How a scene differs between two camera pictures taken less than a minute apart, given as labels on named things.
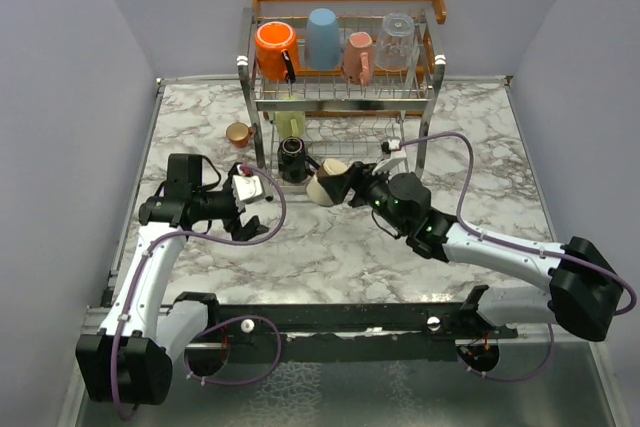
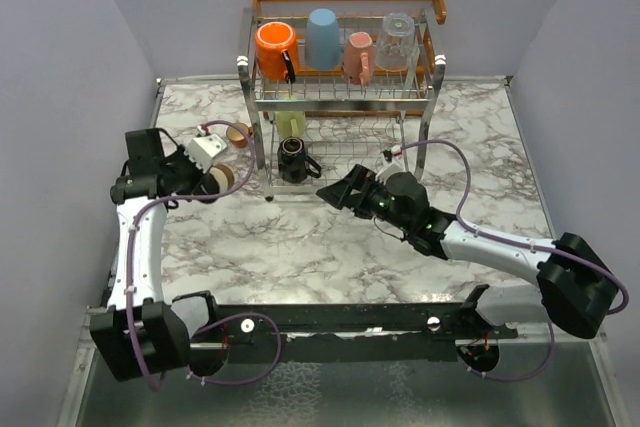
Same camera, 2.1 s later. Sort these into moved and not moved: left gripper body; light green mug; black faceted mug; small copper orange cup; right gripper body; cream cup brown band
Moved: cream cup brown band; left gripper body
Not moved: light green mug; small copper orange cup; black faceted mug; right gripper body
